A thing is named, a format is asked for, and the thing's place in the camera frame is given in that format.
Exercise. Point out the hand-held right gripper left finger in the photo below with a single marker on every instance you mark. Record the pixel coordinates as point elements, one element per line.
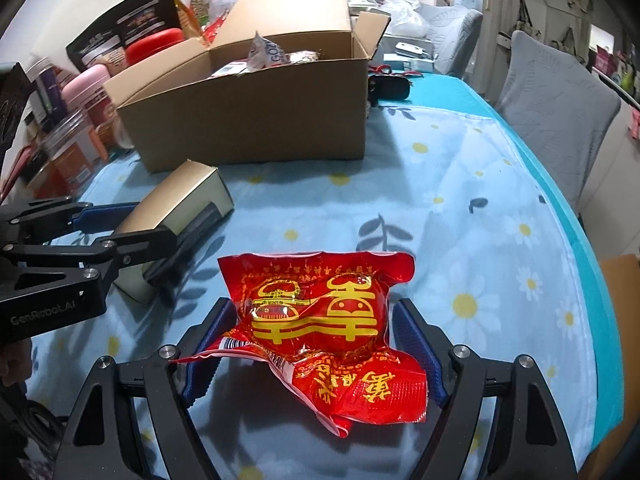
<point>210,355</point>

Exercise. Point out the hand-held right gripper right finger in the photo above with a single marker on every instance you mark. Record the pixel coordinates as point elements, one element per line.
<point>420,355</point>

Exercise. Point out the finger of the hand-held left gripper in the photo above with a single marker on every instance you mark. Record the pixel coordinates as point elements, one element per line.
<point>145,247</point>
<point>105,215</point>

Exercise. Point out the small gold box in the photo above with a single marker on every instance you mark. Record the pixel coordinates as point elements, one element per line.
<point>175,200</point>

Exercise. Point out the red gold snack bag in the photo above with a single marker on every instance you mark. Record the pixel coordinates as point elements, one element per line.
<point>320,310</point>

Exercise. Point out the cardboard box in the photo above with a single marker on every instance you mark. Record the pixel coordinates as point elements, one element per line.
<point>622,320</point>
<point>250,120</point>

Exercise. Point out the red white packet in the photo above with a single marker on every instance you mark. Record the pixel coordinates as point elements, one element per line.
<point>230,68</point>

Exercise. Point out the silver purple snack bag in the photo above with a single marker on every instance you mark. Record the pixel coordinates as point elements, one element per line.
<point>267,52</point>

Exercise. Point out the person's left hand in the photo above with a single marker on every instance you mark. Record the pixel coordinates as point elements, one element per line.
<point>12,362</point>

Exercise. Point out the clear jar orange label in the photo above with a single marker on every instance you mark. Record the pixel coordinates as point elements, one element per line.
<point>70,155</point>

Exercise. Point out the pink canister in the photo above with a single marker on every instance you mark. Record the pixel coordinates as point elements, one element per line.
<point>87,85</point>

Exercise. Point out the purple label jar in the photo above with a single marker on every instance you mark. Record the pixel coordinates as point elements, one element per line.
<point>50,85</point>

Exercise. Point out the blue floral tablecloth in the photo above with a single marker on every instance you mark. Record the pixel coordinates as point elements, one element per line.
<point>450,210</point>

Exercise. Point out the red canister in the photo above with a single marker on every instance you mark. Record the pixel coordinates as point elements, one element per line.
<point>155,42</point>

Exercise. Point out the black printed bag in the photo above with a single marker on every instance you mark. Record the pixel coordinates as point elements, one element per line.
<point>125,15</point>

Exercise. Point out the white foam board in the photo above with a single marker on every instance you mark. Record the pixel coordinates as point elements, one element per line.
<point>65,15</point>

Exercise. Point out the flat cardboard box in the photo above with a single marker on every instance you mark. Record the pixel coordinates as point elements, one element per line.
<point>622,320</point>

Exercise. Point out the small red packet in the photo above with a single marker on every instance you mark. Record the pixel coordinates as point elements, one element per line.
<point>214,30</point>

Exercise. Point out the black pouch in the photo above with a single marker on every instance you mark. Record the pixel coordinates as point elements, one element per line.
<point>390,87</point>

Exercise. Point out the grey covered chair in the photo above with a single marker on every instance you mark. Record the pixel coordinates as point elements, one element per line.
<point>450,35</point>
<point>555,110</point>

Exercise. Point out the white remote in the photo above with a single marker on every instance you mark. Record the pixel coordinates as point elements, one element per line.
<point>410,49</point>

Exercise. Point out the white plastic bag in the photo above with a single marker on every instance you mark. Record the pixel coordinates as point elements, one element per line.
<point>405,12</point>

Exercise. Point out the row of bottles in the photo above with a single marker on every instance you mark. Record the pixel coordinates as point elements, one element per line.
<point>617,70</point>

